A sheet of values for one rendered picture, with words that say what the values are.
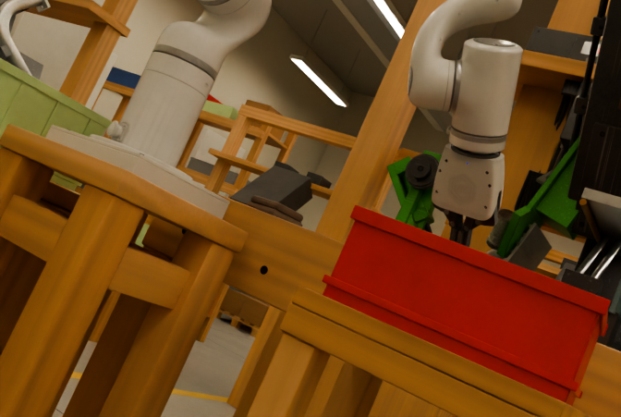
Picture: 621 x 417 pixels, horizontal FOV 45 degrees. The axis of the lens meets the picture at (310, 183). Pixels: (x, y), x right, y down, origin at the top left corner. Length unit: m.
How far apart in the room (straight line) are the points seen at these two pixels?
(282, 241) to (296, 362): 0.46
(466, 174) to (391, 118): 0.92
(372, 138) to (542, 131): 0.45
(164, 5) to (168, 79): 8.98
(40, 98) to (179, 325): 0.56
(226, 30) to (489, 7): 0.48
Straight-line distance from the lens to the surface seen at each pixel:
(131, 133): 1.29
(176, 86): 1.29
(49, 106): 1.60
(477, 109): 1.11
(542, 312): 0.88
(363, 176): 2.02
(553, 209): 1.47
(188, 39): 1.31
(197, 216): 1.23
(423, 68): 1.10
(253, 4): 1.40
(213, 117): 7.23
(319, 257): 1.31
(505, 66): 1.10
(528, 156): 1.91
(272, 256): 1.36
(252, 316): 10.36
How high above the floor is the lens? 0.79
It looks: 8 degrees up
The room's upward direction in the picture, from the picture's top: 24 degrees clockwise
